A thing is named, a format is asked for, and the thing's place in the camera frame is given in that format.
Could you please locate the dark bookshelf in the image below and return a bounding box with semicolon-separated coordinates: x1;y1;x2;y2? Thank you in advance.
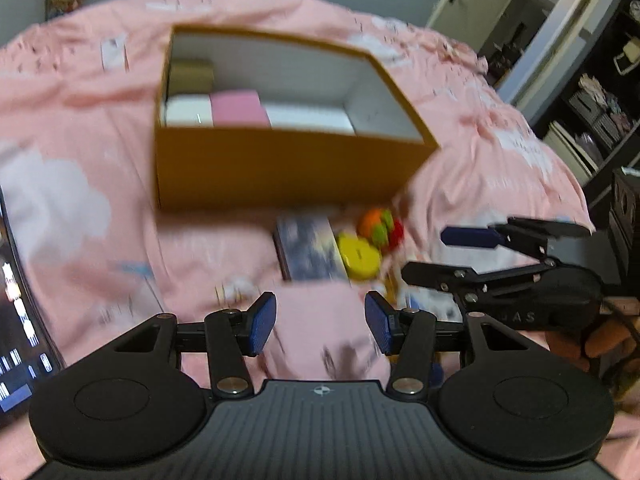
529;0;640;261

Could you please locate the white door frame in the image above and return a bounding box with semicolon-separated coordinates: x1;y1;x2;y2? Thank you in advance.
499;0;632;128

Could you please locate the orange cardboard box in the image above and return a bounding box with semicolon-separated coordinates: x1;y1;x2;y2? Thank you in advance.
152;24;441;214

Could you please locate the white paper sheet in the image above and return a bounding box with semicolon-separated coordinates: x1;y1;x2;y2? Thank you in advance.
99;34;129;72

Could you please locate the orange green red crochet toy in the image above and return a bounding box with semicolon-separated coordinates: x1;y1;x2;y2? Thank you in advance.
357;207;405;251

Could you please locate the small brown cardboard box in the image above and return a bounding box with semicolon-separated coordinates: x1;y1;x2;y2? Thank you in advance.
169;59;216;97

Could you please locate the small white box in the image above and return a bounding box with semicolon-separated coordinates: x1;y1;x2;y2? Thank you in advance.
164;94;214;128

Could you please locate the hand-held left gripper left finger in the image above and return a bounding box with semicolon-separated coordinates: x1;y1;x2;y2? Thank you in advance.
114;291;278;402

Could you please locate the person's right hand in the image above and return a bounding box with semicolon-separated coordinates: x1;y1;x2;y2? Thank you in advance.
546;299;640;377

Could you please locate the dark blue booklet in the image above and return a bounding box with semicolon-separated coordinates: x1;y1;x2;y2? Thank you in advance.
273;214;347;282

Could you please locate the pink cloud-print duvet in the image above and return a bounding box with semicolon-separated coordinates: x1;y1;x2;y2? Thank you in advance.
0;0;599;480

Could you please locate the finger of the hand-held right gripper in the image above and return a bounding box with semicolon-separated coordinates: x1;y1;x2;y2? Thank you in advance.
401;258;557;306
441;217;594;256

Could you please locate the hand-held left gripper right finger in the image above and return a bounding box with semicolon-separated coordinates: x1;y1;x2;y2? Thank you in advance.
365;291;529;402

